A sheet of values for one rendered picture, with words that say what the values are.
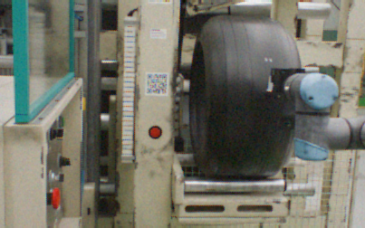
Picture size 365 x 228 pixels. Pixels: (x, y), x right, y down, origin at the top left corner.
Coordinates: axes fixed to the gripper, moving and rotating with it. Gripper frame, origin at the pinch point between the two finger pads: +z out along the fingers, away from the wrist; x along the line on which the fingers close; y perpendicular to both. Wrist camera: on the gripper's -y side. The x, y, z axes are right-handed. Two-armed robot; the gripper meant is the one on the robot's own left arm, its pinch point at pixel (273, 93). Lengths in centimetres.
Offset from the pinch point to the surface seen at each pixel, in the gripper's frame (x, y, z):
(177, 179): 25.3, -27.8, 11.6
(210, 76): 17.2, 4.5, 6.4
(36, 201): 54, -14, -63
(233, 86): 11.3, 1.8, 1.4
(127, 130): 41.4, -14.4, 23.8
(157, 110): 31.9, -7.3, 20.8
